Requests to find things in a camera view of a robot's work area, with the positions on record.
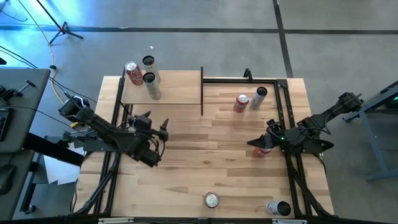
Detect short red soda can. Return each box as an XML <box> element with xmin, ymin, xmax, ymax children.
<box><xmin>252</xmin><ymin>145</ymin><xmax>273</xmax><ymax>159</ymax></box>

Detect black desk clamp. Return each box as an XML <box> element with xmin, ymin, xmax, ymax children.
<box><xmin>0</xmin><ymin>80</ymin><xmax>37</xmax><ymax>102</ymax></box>

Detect tall white black can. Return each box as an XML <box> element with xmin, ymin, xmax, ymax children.
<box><xmin>266</xmin><ymin>200</ymin><xmax>292</xmax><ymax>217</ymax></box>

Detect black floor cable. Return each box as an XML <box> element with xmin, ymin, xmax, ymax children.
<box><xmin>0</xmin><ymin>45</ymin><xmax>99</xmax><ymax>104</ymax></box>

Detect tall beige slim can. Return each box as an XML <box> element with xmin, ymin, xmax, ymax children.
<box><xmin>142</xmin><ymin>55</ymin><xmax>162</xmax><ymax>84</ymax></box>
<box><xmin>142</xmin><ymin>72</ymin><xmax>162</xmax><ymax>101</ymax></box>

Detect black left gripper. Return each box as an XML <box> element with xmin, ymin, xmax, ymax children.
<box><xmin>130</xmin><ymin>110</ymin><xmax>170</xmax><ymax>147</ymax></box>

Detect wooden shelf with black legs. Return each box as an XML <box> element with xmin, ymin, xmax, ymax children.
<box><xmin>120</xmin><ymin>65</ymin><xmax>205</xmax><ymax>116</ymax></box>

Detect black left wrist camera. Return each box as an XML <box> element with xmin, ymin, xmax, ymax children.
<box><xmin>129</xmin><ymin>114</ymin><xmax>153</xmax><ymax>131</ymax></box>

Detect black tripod stand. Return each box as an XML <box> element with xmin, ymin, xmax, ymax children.
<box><xmin>34</xmin><ymin>0</ymin><xmax>85</xmax><ymax>46</ymax></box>

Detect black support beam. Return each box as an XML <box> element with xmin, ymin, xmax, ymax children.
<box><xmin>23</xmin><ymin>132</ymin><xmax>85</xmax><ymax>167</ymax></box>

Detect yellow cable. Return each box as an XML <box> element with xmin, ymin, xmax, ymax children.
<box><xmin>17</xmin><ymin>0</ymin><xmax>78</xmax><ymax>129</ymax></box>

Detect black aluminium table frame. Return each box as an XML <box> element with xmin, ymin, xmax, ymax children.
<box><xmin>70</xmin><ymin>66</ymin><xmax>335</xmax><ymax>218</ymax></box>

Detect red can with white label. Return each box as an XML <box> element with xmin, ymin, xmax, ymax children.
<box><xmin>204</xmin><ymin>191</ymin><xmax>220</xmax><ymax>209</ymax></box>

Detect orange Fanta can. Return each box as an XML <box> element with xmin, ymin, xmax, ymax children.
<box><xmin>233</xmin><ymin>93</ymin><xmax>250</xmax><ymax>114</ymax></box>

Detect red Coca-Cola can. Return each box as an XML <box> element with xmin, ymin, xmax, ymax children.
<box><xmin>124</xmin><ymin>60</ymin><xmax>144</xmax><ymax>86</ymax></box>

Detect black keyboard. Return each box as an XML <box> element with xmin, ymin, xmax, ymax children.
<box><xmin>0</xmin><ymin>107</ymin><xmax>15</xmax><ymax>142</ymax></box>

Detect white paper sheet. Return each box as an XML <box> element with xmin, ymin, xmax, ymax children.
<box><xmin>43</xmin><ymin>146</ymin><xmax>85</xmax><ymax>186</ymax></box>

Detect white label strip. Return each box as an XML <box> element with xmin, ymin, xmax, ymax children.
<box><xmin>272</xmin><ymin>218</ymin><xmax>308</xmax><ymax>224</ymax></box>
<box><xmin>98</xmin><ymin>217</ymin><xmax>134</xmax><ymax>224</ymax></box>

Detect grey desk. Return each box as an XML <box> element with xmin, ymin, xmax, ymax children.
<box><xmin>0</xmin><ymin>67</ymin><xmax>52</xmax><ymax>220</ymax></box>

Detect black computer mouse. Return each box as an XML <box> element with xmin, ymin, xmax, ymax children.
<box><xmin>0</xmin><ymin>164</ymin><xmax>16</xmax><ymax>196</ymax></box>

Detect blue-grey metal table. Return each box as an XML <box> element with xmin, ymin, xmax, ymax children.
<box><xmin>341</xmin><ymin>80</ymin><xmax>398</xmax><ymax>183</ymax></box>

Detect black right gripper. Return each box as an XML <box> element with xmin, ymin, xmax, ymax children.
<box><xmin>248</xmin><ymin>132</ymin><xmax>286</xmax><ymax>149</ymax></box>

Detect tall white blue can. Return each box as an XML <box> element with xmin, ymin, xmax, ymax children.
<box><xmin>249</xmin><ymin>86</ymin><xmax>269</xmax><ymax>110</ymax></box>

